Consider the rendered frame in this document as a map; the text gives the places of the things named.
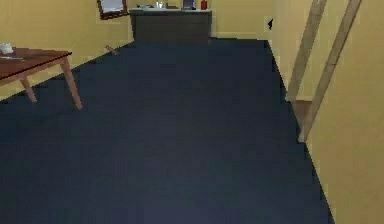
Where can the brown stick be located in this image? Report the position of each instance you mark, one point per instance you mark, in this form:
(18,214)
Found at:
(112,50)

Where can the dark grey cabinet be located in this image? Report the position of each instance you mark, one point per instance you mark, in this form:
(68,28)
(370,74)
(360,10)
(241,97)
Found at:
(171,27)

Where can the brown framed picture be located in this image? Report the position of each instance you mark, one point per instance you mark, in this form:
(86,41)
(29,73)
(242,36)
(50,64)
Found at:
(112,7)

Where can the red canister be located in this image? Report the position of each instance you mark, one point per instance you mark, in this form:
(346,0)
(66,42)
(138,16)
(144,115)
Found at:
(203,4)

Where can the beige door frame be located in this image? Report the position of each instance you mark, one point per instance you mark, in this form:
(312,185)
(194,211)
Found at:
(320,66)

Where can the brown wooden table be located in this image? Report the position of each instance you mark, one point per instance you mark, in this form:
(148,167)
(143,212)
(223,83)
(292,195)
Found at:
(20,65)

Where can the clear glass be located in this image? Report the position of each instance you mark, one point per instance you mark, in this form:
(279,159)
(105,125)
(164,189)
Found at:
(160,4)

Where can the dark blue box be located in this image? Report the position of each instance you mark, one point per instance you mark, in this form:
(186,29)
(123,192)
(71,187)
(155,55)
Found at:
(188,4)

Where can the grey flat dish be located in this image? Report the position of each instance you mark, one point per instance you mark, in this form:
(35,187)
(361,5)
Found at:
(144,6)

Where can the grey knife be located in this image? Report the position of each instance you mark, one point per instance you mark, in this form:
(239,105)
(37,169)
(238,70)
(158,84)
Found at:
(11,58)

